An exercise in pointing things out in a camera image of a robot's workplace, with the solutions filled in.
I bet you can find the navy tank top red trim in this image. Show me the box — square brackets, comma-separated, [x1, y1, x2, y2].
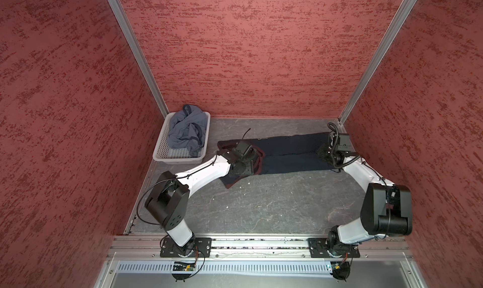
[216, 132, 335, 189]

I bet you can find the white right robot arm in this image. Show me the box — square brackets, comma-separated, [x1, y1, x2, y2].
[317, 145, 413, 257]

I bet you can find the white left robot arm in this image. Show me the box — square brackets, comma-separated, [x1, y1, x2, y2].
[144, 150, 262, 256]

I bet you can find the grey-blue tank top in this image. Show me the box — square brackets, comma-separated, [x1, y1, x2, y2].
[167, 104, 208, 157]

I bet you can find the white plastic laundry basket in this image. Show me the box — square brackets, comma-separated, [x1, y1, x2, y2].
[152, 111, 211, 165]

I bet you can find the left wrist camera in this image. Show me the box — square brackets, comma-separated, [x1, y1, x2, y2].
[231, 140, 254, 159]

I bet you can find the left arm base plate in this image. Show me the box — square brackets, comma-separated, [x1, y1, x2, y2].
[160, 236, 213, 259]

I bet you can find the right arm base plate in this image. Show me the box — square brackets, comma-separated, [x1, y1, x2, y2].
[307, 238, 360, 259]

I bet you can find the right circuit board with wires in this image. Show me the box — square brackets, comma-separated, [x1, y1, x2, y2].
[332, 262, 352, 281]

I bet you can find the circuit board with wires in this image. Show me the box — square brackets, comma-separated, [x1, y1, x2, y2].
[332, 262, 352, 281]
[171, 261, 198, 282]

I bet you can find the left circuit board with wires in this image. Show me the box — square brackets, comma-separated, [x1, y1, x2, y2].
[171, 261, 198, 282]

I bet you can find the aluminium front rail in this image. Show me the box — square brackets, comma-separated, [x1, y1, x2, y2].
[108, 234, 414, 261]

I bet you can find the slotted white cable duct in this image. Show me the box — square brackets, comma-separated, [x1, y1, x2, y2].
[116, 260, 332, 277]

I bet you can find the aluminium corner post right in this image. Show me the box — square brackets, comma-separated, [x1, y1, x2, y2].
[338, 0, 418, 127]

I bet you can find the aluminium corner post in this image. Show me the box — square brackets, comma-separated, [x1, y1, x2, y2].
[338, 0, 418, 127]
[107, 0, 169, 116]

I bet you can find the aluminium corner post left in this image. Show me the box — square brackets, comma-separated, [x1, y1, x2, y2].
[107, 0, 169, 116]

